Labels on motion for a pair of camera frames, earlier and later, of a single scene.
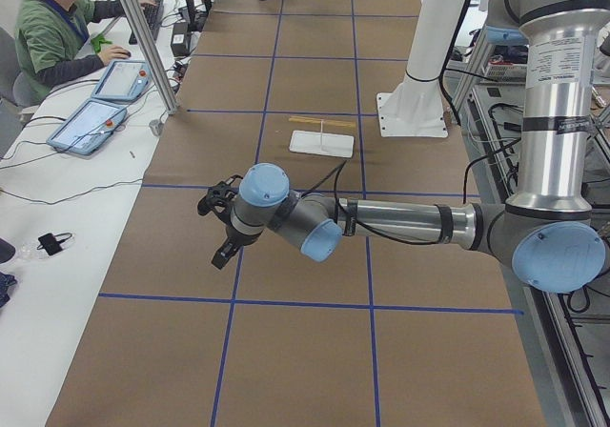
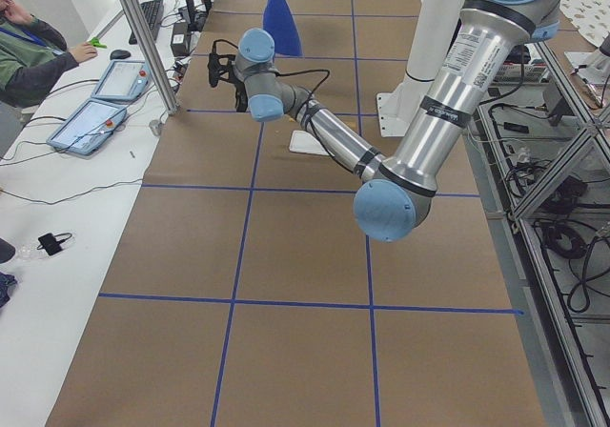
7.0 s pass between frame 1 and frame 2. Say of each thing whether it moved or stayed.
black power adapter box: stayed
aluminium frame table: stayed
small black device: stayed
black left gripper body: moved
